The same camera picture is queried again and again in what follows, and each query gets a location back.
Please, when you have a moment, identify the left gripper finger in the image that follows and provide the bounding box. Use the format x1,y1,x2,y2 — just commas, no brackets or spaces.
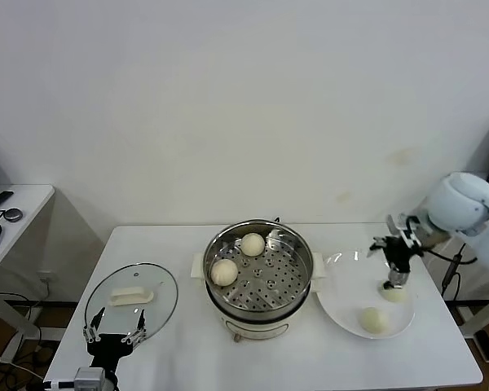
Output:
121,310,148,345
82,307,107,345

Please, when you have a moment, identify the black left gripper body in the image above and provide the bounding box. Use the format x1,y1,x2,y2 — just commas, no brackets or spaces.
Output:
87,333,134,371

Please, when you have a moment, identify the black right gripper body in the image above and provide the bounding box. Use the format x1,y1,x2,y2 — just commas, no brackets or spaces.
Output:
385,238,415,273

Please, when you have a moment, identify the white steamed baozi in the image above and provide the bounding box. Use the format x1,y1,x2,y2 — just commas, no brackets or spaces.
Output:
377,284,407,305
209,258,240,287
358,307,392,336
240,232,267,257

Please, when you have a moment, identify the glass lid with cream handle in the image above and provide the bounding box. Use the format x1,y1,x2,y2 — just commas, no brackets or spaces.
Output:
84,263,179,347

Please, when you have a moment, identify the stainless steel steamer basket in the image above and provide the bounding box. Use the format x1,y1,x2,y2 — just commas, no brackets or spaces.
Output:
192,219,328,319

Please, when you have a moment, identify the white round plate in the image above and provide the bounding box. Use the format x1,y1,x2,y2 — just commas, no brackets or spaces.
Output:
315,251,416,340

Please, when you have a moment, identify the black floor power strip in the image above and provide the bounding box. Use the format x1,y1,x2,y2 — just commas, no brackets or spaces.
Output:
474,329,489,363

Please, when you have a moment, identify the cream electric cooking pot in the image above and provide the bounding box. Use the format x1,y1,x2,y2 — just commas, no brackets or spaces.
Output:
205,280,326,344

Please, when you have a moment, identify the white side table with monitor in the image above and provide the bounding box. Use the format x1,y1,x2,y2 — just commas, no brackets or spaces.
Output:
0,183,56,351

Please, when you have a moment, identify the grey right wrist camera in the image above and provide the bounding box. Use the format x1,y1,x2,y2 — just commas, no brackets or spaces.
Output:
386,213,427,249

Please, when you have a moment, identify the black cable with adapter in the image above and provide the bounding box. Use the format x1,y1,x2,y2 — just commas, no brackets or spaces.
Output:
431,244,480,301

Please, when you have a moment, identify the white wall outlet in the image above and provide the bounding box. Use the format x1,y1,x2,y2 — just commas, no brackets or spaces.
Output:
37,269,60,286

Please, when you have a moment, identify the black floor cable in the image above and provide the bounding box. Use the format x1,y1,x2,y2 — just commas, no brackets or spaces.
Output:
0,358,46,391

